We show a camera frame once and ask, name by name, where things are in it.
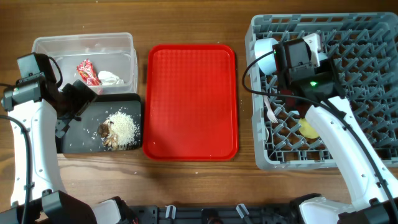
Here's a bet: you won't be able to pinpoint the yellow plastic cup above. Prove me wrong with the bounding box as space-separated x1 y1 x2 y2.
298 118 320 139

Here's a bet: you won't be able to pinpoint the white plastic fork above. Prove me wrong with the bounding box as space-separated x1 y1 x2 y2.
263 95 279 123

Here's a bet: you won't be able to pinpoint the red snack wrapper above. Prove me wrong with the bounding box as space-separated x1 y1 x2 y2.
76 59 101 86

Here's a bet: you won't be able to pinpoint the white napkin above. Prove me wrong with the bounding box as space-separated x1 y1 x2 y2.
98 71 124 85

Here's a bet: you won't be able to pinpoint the small light blue bowl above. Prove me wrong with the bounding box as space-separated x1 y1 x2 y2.
254 37 280 76

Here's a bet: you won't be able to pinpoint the food scraps with rice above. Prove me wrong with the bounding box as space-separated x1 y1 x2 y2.
67 107 141 151

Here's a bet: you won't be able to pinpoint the green bowl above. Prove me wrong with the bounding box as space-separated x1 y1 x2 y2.
318 52 328 62

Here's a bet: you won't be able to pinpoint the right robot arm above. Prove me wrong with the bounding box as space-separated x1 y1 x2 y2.
271 39 397 223

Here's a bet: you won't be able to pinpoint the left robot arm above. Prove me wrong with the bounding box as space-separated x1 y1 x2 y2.
1 73 97 223

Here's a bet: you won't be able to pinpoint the grey dishwasher rack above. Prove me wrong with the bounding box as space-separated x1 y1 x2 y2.
244 12 397 170

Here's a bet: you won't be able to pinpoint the black plastic tray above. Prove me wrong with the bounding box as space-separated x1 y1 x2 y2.
56 93 142 154

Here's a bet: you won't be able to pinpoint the clear plastic bin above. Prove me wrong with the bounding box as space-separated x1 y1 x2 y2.
32 32 138 95

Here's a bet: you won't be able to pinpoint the red serving tray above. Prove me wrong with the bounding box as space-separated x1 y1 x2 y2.
142 44 238 161

